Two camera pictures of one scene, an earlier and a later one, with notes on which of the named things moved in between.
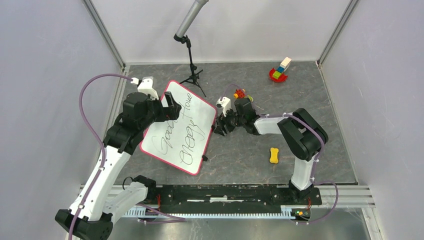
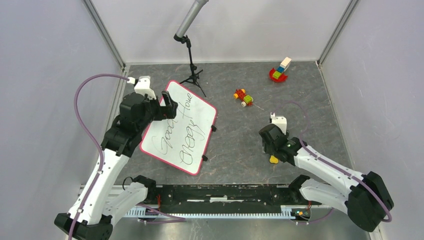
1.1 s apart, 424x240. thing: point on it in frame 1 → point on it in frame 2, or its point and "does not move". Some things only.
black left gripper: [170, 112] does not move
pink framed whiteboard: [182, 142] does not move
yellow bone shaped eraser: [274, 155] does not move
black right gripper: [224, 120] → [266, 148]
